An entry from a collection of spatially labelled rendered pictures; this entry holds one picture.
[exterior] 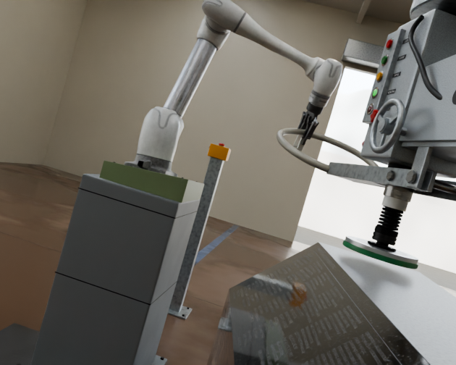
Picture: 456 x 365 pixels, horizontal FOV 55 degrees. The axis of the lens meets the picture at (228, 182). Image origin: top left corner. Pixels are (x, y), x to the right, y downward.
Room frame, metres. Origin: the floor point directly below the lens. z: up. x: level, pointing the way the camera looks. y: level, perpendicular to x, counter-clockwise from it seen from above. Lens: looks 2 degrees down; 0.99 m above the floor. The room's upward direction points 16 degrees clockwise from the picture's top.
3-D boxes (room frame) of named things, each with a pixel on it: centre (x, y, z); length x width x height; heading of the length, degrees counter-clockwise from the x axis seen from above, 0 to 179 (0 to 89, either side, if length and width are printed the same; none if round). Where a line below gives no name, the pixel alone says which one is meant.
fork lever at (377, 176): (1.42, -0.48, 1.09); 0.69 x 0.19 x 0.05; 9
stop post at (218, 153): (2.77, 0.10, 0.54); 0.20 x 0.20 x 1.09; 84
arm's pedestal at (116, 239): (1.86, 0.32, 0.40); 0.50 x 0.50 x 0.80; 82
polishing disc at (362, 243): (1.32, -0.49, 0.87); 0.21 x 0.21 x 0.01
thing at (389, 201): (1.32, -0.49, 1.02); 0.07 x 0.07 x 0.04
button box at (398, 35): (1.37, -0.37, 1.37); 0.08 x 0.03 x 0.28; 9
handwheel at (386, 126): (1.18, -0.39, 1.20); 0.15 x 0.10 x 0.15; 9
